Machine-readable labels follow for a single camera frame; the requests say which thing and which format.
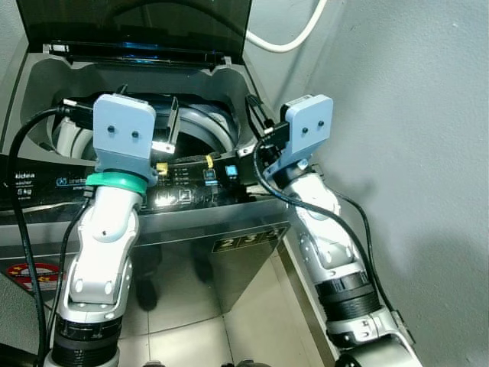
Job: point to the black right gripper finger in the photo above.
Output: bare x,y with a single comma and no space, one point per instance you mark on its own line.
255,111
269,125

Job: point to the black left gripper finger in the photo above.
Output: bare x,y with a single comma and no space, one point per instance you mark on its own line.
173,122
78,105

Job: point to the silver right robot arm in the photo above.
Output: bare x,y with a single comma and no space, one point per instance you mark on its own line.
332,252

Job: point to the grey top-load washing machine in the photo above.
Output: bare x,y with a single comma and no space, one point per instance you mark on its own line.
191,222

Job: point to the black washer control panel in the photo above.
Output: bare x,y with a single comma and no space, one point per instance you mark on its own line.
199,180

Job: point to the dark transparent washer lid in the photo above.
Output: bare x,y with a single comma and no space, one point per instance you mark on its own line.
137,27

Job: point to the red round sticker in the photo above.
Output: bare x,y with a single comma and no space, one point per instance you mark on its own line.
30,275

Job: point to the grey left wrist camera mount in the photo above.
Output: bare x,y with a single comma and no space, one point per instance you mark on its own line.
122,134

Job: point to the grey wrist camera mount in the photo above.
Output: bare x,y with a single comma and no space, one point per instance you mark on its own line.
309,126
122,134

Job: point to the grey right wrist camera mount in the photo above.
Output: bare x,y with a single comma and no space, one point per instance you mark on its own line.
309,126

